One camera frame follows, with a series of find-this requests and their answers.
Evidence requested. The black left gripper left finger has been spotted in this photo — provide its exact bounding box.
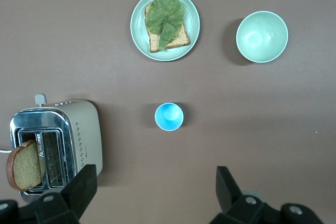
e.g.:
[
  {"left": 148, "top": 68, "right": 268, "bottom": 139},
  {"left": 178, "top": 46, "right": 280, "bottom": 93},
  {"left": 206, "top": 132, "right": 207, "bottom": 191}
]
[{"left": 33, "top": 164, "right": 98, "bottom": 224}]

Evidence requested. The beige chrome toaster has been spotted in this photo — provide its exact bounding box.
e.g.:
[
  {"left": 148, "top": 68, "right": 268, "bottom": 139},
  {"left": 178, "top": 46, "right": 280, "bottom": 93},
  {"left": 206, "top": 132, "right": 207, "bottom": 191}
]
[{"left": 9, "top": 93, "right": 103, "bottom": 205}]

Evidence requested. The green bowl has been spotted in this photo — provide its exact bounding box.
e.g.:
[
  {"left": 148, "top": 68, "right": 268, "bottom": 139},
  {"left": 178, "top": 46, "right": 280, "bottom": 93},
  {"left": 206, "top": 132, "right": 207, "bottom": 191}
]
[{"left": 235, "top": 10, "right": 289, "bottom": 63}]

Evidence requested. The blue plastic cup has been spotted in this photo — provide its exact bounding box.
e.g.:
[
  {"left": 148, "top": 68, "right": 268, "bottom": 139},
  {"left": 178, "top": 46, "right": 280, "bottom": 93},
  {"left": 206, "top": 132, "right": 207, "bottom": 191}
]
[{"left": 154, "top": 102, "right": 184, "bottom": 132}]

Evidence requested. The brown bread slice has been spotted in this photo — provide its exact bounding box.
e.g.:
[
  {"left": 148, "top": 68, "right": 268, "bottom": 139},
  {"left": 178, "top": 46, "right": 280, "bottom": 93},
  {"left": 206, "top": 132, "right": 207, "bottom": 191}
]
[{"left": 5, "top": 139, "right": 46, "bottom": 192}]

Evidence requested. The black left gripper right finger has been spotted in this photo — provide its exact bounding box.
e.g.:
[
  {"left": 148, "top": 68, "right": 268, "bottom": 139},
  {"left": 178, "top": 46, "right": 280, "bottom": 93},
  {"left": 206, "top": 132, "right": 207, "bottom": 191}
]
[{"left": 209, "top": 166, "right": 282, "bottom": 224}]

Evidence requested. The green round plate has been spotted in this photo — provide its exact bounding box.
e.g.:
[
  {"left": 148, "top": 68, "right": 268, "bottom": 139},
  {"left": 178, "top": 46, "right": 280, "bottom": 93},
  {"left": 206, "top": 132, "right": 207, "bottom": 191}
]
[{"left": 130, "top": 0, "right": 201, "bottom": 62}]

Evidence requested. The toast slice on plate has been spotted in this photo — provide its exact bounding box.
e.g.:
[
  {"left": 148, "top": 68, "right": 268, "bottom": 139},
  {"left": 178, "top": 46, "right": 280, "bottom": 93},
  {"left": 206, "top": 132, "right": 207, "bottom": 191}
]
[{"left": 144, "top": 0, "right": 191, "bottom": 53}]

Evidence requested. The green lettuce leaf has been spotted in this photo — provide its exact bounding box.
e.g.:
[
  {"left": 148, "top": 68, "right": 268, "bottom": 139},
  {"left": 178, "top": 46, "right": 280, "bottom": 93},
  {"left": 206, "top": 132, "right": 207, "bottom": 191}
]
[{"left": 145, "top": 0, "right": 185, "bottom": 51}]

